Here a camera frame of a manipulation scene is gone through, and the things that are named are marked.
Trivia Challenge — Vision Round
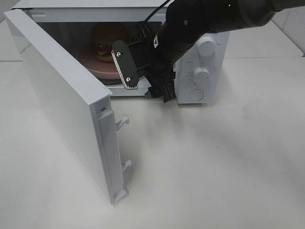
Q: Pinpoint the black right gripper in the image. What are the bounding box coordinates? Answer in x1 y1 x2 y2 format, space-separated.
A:
127 39 176 103

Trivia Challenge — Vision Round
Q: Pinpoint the round white door button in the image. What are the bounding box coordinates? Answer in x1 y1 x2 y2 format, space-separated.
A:
189 89 204 101

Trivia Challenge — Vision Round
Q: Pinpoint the pink round plate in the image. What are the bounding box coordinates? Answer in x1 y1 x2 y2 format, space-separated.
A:
76 45 120 79

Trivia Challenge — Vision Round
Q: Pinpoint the burger with lettuce and cheese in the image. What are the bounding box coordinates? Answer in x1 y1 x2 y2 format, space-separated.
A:
91 22 130 63

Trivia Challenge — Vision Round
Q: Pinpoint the white microwave door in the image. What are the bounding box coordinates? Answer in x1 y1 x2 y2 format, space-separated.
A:
5 9 131 204

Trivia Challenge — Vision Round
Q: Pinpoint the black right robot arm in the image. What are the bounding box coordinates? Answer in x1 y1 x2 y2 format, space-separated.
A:
121 0 305 104

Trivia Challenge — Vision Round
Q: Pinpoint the lower white control knob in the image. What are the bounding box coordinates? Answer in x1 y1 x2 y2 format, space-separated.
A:
193 67 210 84

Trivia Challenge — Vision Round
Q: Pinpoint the white control knob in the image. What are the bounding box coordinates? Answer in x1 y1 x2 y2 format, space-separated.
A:
196 35 216 57
193 67 210 84

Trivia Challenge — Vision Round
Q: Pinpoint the glass microwave turntable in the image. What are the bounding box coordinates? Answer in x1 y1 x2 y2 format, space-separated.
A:
98 77 150 86

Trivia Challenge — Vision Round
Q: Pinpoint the upper white control knob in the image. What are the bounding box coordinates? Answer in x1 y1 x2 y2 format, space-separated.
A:
196 35 216 57

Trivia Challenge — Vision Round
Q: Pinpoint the white microwave oven body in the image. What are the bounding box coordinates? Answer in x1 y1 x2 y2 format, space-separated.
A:
5 0 229 104

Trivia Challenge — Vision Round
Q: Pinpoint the black wrist camera with heatsink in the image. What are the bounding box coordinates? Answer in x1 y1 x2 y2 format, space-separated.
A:
111 40 139 90

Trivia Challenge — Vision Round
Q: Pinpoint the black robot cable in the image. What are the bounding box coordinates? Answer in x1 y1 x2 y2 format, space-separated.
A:
133 0 172 46

